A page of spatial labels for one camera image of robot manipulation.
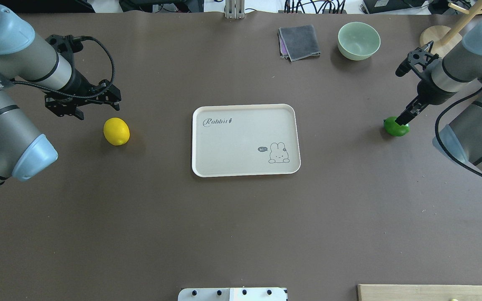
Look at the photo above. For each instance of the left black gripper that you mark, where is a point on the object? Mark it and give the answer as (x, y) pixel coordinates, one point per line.
(79, 85)

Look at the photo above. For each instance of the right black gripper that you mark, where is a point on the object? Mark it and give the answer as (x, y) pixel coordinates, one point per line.
(428, 93)

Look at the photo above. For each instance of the green lime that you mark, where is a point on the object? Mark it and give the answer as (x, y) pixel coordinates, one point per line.
(393, 128)

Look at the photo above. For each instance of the yellow lemon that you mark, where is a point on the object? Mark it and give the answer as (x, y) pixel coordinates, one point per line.
(116, 131)

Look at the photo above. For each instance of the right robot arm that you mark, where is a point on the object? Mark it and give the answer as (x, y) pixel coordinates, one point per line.
(458, 130)

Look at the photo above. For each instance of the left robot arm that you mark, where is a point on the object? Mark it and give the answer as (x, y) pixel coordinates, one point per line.
(47, 64)

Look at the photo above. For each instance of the cream rabbit print tray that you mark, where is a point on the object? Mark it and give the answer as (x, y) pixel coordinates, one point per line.
(245, 140)

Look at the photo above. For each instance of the wooden mug tree stand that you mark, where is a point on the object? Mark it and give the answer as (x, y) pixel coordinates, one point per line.
(445, 38)

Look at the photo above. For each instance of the mint green bowl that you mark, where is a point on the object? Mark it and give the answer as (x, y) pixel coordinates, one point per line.
(358, 41)

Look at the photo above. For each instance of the grey folded cloth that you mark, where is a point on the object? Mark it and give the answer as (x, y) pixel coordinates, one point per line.
(300, 41)

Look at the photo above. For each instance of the purple cloth under grey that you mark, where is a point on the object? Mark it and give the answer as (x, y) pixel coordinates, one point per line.
(283, 51)

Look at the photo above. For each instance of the wooden cutting board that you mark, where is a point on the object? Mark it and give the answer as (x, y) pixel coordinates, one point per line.
(394, 292)

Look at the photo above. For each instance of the aluminium camera post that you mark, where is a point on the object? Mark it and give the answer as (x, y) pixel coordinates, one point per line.
(234, 9)

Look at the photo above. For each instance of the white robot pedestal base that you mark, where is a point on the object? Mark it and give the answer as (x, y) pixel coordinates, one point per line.
(234, 294)

